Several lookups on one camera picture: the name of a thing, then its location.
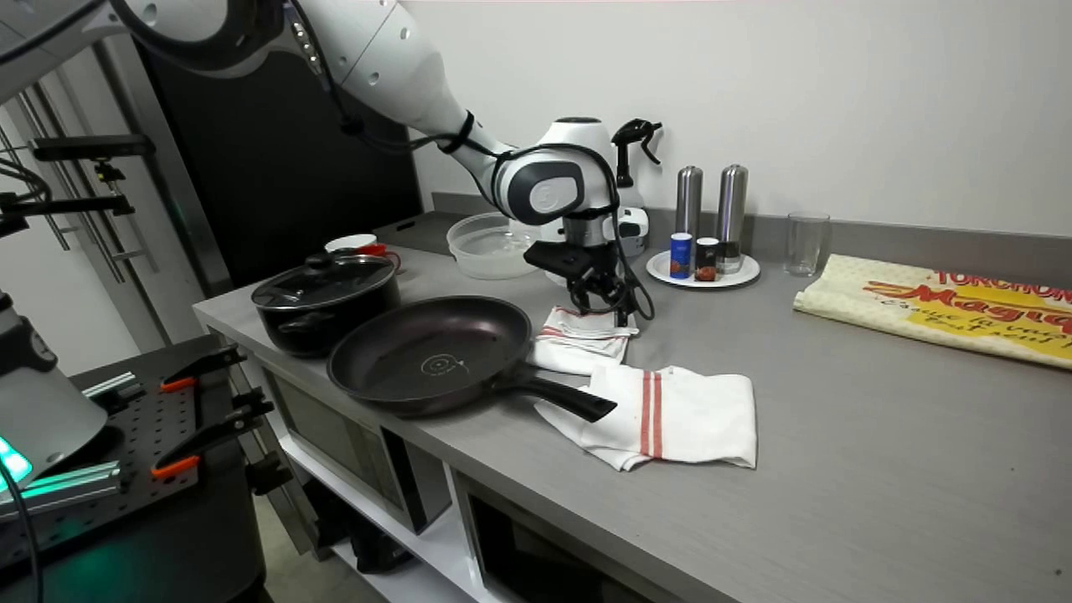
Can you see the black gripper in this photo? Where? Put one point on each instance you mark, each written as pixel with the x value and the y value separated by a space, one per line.
pixel 588 274

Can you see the white red-striped kitchen towel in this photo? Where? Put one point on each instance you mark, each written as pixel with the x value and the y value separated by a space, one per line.
pixel 571 337

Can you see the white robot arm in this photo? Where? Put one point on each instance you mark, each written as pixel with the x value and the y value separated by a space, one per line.
pixel 377 56

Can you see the black frying pan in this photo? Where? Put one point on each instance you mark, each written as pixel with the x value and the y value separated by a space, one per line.
pixel 443 352

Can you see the white round plate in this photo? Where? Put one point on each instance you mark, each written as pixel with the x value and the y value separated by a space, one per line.
pixel 706 280

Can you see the blue small can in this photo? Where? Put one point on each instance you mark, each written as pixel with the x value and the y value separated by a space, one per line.
pixel 681 255

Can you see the clear plastic bowl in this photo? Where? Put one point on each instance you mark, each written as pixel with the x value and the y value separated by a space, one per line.
pixel 491 247

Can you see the steel salt grinder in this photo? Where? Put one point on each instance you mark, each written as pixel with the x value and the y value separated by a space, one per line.
pixel 689 199

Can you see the steel pepper grinder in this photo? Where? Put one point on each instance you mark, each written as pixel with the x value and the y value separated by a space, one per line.
pixel 732 213

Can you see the clear drinking glass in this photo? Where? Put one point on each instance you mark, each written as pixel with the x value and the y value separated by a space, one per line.
pixel 806 241

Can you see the black lidded cooking pot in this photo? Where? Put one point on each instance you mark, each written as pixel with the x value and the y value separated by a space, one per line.
pixel 308 308

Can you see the black orange clamp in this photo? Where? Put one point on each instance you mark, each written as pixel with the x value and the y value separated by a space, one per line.
pixel 189 449
pixel 189 376

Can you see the yellow printed paper bag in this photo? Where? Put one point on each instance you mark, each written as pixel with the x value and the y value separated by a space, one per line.
pixel 976 313

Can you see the black perforated robot table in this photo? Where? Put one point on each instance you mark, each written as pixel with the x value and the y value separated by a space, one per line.
pixel 149 540

